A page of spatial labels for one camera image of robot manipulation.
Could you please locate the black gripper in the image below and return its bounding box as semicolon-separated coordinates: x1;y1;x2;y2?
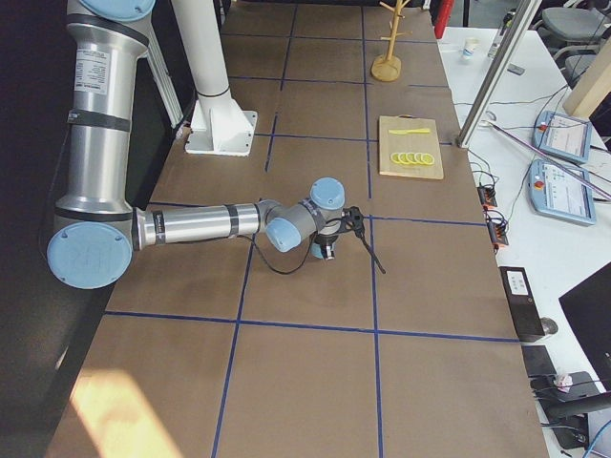
316;236;337;260

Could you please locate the blue mug yellow inside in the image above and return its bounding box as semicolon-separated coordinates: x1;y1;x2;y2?
310;242;326;260

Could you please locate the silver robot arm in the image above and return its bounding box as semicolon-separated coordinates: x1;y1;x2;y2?
47;1;347;289

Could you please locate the wooden cup storage rack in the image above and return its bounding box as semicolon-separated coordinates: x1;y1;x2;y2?
370;0;410;82

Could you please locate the white paper cup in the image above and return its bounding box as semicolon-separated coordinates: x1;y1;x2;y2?
461;37;479;61

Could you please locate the wooden cutting board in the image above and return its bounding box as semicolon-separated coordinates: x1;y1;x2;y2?
378;115;444;180

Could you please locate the yellow plastic knife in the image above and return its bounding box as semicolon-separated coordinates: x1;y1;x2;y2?
388;128;431;135

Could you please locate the black box with label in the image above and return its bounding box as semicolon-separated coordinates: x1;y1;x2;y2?
499;266;544;343

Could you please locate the lower blue teach pendant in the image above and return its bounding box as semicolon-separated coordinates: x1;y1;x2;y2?
528;159;597;226

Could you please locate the blue teach pendant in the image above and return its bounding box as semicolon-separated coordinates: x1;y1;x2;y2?
533;111;593;164
528;159;597;226

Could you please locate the upper blue teach pendant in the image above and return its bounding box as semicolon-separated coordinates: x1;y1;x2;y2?
533;111;593;164

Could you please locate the black monitor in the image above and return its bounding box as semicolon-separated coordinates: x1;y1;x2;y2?
559;264;611;390

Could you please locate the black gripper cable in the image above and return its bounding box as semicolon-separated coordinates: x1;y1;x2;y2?
250;205;388;276

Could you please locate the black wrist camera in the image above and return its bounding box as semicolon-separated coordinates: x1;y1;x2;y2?
343;206;365;239

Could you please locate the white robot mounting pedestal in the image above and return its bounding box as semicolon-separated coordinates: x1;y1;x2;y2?
172;0;258;156

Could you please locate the aluminium frame post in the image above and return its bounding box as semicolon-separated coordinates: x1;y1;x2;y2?
456;0;541;149

